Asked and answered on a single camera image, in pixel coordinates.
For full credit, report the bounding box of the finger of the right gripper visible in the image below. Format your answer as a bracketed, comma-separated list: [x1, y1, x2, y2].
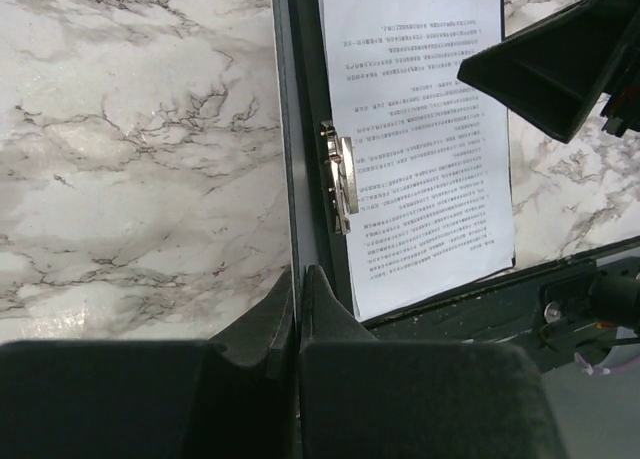
[457, 0, 639, 143]

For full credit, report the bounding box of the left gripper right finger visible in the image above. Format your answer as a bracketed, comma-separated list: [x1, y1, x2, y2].
[298, 266, 567, 459]

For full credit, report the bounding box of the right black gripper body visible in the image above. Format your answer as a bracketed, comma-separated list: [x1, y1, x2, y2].
[600, 43, 639, 137]

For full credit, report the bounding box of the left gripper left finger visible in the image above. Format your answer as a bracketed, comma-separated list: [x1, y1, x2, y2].
[1, 272, 295, 458]

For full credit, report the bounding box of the printed paper sheet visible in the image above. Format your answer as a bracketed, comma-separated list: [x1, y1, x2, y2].
[322, 0, 515, 321]

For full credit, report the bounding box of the metal folder clip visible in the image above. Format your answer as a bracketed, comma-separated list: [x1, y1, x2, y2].
[320, 120, 359, 235]

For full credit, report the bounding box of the black mounting rail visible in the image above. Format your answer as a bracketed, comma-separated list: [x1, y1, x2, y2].
[368, 238, 639, 376]

